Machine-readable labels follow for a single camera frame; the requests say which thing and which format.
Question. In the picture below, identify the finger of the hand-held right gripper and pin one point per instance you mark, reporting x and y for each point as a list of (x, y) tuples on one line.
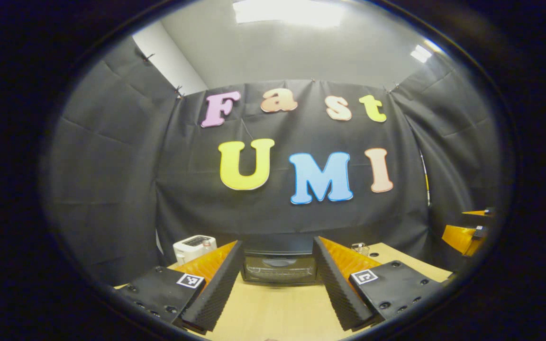
[(462, 239), (481, 213)]

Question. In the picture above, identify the small ceiling light panel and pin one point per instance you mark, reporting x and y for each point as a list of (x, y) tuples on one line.
[(421, 53)]

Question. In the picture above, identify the white toaster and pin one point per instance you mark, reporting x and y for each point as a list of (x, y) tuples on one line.
[(190, 246)]

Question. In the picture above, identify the black backdrop cloth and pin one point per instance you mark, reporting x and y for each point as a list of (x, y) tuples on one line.
[(135, 189)]

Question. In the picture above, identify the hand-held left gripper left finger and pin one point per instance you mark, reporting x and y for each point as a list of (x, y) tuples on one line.
[(221, 289)]

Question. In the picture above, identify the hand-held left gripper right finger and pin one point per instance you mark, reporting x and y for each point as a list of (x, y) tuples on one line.
[(337, 284)]

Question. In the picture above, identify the large ceiling light panel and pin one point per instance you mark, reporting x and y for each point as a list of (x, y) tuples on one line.
[(287, 13)]

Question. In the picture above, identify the black electric oven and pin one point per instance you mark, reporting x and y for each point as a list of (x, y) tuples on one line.
[(277, 272)]

